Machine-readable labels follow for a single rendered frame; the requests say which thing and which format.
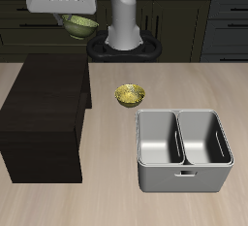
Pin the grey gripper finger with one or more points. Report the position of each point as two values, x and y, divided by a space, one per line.
58 19

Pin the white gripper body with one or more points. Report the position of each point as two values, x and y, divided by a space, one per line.
61 1

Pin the green bowl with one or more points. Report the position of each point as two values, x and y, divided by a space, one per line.
80 26

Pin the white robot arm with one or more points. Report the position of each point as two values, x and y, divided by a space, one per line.
123 16

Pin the yellow bowl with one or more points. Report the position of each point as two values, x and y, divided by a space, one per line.
130 95

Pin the dark wooden cabinet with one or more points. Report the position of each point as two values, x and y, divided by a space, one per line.
45 116

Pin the dark kitchen cupboards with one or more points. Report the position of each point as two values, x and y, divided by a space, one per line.
193 26

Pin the white basket with two bins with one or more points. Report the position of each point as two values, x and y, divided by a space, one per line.
184 149

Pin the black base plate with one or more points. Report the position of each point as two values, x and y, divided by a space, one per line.
151 49

